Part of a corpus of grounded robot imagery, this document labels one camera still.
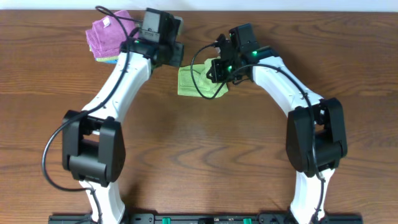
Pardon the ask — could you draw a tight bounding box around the green microfiber cloth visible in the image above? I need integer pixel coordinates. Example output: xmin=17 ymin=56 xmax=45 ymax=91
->
xmin=177 ymin=58 xmax=221 ymax=98

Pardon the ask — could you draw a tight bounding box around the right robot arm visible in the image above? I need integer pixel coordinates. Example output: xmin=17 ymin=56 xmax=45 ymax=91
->
xmin=207 ymin=45 xmax=348 ymax=223

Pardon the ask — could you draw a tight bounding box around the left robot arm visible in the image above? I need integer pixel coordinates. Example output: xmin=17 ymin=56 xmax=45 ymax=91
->
xmin=62 ymin=40 xmax=184 ymax=223

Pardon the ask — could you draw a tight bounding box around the blue folded cloth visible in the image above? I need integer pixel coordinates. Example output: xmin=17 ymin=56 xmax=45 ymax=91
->
xmin=104 ymin=59 xmax=118 ymax=64

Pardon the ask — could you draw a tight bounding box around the light green folded cloth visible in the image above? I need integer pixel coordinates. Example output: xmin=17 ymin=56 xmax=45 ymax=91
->
xmin=90 ymin=46 xmax=119 ymax=62

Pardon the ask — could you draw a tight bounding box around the purple folded cloth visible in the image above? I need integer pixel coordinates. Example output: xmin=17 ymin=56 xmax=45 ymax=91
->
xmin=85 ymin=16 xmax=126 ymax=51

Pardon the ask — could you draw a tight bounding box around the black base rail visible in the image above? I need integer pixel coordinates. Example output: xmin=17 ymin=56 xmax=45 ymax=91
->
xmin=48 ymin=213 xmax=364 ymax=224

